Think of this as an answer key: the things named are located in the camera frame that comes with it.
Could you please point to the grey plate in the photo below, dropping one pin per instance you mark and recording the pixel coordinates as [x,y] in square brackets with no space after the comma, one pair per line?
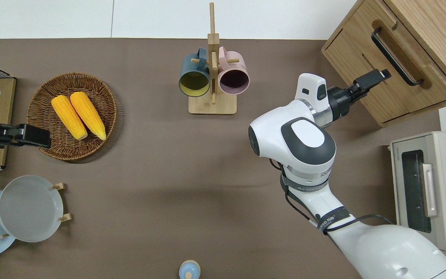
[29,209]

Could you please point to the wooden drawer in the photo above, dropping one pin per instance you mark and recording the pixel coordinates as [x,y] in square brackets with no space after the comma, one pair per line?
[412,50]

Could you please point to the brown wicker basket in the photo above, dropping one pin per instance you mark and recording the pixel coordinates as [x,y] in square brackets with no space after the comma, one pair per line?
[45,97]

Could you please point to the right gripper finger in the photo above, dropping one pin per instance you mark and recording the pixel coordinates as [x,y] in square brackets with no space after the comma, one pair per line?
[370,80]

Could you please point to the brown table mat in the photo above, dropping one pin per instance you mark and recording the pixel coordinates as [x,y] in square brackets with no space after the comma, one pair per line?
[149,174]

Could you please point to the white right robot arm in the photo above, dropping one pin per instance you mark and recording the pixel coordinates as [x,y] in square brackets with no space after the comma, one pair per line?
[304,139]

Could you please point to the wooden mug rack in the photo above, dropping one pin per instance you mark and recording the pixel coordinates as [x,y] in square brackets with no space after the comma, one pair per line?
[212,106]

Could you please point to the light wooden cabinet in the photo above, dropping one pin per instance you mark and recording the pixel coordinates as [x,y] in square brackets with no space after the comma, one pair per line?
[439,23]

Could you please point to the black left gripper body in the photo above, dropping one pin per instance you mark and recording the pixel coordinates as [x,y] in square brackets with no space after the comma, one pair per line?
[10,135]

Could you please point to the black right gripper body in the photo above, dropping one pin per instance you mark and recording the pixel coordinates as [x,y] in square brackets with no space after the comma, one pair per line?
[339,102]

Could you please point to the dark blue mug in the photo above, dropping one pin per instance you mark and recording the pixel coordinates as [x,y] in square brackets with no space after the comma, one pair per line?
[187,66]

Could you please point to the yellow corn cob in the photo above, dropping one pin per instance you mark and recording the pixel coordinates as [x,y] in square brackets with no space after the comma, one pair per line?
[88,114]
[69,117]

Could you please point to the wooden plate rack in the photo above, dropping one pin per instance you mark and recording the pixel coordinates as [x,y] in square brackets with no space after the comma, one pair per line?
[61,217]

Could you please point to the pink mug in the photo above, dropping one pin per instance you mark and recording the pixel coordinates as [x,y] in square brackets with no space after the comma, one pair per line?
[242,71]

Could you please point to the light blue desk bell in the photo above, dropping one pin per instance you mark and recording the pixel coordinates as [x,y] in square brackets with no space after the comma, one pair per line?
[189,270]

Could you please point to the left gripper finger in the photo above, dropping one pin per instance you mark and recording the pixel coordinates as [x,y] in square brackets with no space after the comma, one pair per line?
[37,137]

